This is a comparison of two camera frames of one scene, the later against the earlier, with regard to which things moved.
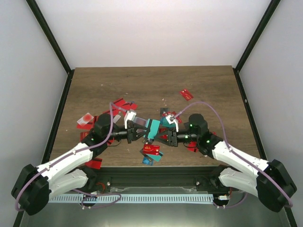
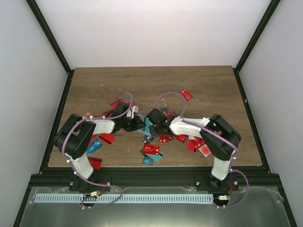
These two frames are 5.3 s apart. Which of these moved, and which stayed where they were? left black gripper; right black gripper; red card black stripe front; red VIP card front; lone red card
Moved: right black gripper; left black gripper
Stayed: red VIP card front; red card black stripe front; lone red card
